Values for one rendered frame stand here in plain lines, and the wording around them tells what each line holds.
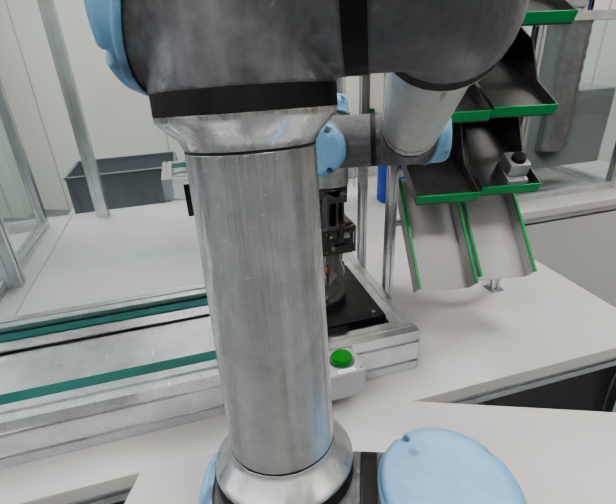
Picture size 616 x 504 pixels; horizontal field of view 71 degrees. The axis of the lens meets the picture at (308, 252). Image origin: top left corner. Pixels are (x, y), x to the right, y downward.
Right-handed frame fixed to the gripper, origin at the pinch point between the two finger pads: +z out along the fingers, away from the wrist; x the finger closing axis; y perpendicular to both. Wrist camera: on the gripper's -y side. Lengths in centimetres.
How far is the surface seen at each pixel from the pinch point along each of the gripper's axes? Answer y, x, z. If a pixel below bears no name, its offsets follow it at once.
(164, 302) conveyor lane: -20.6, -34.0, 11.3
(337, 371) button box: 15.6, -3.2, 10.6
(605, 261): -56, 149, 51
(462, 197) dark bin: 0.6, 29.4, -13.3
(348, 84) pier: -268, 107, -10
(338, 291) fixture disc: -5.8, 4.6, 7.7
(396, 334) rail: 9.3, 11.7, 10.6
